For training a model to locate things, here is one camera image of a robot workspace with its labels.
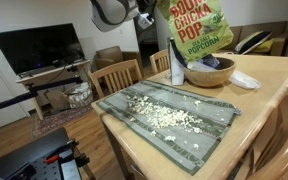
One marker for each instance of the green striped cloth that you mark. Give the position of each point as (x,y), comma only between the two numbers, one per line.
(184,150)

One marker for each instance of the white door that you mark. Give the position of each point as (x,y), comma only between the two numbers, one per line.
(0,100)

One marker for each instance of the red tool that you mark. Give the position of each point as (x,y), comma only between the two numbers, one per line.
(51,159)

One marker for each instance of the yellow pillow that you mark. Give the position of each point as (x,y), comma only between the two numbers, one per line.
(266,46)

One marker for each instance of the cardboard box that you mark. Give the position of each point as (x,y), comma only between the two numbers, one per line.
(57,100)

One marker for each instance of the black equipment cart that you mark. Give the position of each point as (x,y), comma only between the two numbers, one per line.
(27,156)

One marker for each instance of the white paper sheet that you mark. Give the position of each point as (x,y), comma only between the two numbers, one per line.
(197,66)

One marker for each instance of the white popcorn pile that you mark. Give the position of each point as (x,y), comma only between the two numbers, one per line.
(164,116)

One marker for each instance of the white paper bag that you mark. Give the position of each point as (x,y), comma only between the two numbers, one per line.
(175,70)

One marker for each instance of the black tripod bar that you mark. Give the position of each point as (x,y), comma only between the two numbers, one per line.
(27,95)

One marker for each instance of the white wall switch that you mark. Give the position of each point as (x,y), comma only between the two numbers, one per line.
(121,31)

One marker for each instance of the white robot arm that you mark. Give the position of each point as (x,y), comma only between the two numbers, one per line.
(110,13)

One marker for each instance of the wicker basket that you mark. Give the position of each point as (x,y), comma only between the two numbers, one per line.
(78,96)

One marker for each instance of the curved wooden chair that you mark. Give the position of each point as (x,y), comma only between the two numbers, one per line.
(284,140)

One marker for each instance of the brown sofa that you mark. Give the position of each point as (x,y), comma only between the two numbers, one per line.
(280,36)

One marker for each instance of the brown armchair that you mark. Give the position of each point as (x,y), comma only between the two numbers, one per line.
(110,55)

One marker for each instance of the patterned rug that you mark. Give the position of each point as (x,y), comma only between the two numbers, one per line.
(57,121)

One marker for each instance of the blue snack bag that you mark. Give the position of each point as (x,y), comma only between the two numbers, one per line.
(212,61)

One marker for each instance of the striped pillow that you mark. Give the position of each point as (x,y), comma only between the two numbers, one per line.
(252,40)

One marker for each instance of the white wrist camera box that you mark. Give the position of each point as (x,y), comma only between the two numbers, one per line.
(145,20)

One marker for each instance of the slatted wooden chair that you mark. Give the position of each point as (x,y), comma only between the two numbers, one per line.
(117,78)
(159,60)

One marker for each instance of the black flat television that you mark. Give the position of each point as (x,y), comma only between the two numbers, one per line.
(37,48)

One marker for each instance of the wooden bowl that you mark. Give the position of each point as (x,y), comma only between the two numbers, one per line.
(207,76)

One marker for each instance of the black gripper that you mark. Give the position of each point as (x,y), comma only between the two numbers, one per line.
(149,6)

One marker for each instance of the green popcorn bag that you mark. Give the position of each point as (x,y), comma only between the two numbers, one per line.
(197,30)

